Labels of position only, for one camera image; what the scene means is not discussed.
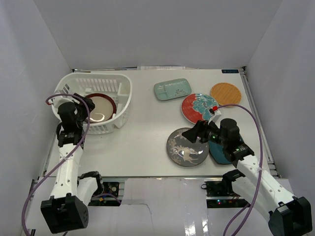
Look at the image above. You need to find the red and teal floral plate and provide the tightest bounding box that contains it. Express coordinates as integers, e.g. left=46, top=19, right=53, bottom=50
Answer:
left=181, top=93, right=221, bottom=124

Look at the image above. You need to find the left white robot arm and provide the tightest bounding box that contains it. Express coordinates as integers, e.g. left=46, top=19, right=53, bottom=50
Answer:
left=40, top=93, right=104, bottom=234

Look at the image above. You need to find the dark teal angular plate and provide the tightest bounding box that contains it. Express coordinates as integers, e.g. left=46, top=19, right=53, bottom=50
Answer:
left=208, top=135, right=245, bottom=165

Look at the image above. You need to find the light green rectangular plate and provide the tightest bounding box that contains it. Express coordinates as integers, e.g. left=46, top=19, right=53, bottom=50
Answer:
left=154, top=78, right=192, bottom=101

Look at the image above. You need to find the orange woven round plate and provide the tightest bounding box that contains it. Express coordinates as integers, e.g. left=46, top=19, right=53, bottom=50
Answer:
left=210, top=83, right=242, bottom=105

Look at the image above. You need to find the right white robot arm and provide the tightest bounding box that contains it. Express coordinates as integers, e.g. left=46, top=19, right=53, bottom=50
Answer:
left=182, top=118, right=313, bottom=236

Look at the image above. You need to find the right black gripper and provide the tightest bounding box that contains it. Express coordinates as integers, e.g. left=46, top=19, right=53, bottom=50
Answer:
left=182, top=118, right=227, bottom=148

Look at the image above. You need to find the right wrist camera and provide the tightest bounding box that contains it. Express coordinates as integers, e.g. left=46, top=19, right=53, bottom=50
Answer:
left=208, top=106, right=221, bottom=124

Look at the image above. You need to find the red rimmed beige plate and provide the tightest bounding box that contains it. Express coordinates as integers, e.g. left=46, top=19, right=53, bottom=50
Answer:
left=86, top=93, right=117, bottom=123

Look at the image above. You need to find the grey deer pattern plate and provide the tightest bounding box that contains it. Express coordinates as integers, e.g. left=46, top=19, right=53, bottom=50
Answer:
left=166, top=128, right=209, bottom=168

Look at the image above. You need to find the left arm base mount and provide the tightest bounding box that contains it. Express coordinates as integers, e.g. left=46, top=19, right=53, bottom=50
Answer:
left=89, top=182, right=124, bottom=207

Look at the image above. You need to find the blue label sticker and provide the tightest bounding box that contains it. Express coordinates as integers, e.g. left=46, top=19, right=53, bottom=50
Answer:
left=221, top=69, right=239, bottom=74

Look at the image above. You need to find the white plastic dish bin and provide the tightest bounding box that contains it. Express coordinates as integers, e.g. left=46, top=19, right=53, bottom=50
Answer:
left=54, top=72, right=132, bottom=135

